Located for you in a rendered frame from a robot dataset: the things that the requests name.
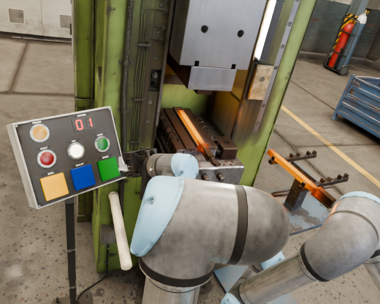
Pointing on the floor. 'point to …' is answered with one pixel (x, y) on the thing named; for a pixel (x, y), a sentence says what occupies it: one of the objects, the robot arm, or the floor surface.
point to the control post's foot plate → (77, 300)
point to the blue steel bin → (368, 105)
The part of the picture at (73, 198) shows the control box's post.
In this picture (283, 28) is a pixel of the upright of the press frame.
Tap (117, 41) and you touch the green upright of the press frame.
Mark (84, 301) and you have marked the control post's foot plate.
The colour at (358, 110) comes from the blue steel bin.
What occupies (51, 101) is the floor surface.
